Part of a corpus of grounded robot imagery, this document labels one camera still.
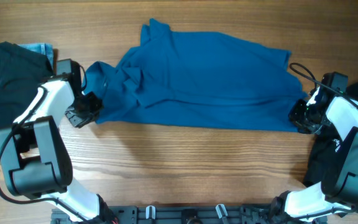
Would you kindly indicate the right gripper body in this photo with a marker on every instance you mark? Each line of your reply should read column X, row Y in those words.
column 301, row 116

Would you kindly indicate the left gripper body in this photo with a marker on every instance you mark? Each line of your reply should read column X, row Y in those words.
column 81, row 115

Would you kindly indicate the blue polo shirt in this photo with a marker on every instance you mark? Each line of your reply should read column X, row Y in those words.
column 197, row 79

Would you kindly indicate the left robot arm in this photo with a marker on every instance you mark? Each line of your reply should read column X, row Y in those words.
column 35, row 165

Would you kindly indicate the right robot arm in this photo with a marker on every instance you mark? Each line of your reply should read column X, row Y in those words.
column 338, row 190

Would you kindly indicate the black polo shirt right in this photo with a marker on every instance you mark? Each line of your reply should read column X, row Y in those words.
column 325, row 147

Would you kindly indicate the light blue folded jeans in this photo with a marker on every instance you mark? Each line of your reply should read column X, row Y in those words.
column 42, row 49

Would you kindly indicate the black folded garment left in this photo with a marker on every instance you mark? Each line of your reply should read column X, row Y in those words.
column 5, row 84

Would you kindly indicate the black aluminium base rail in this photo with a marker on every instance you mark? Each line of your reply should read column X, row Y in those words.
column 244, row 214

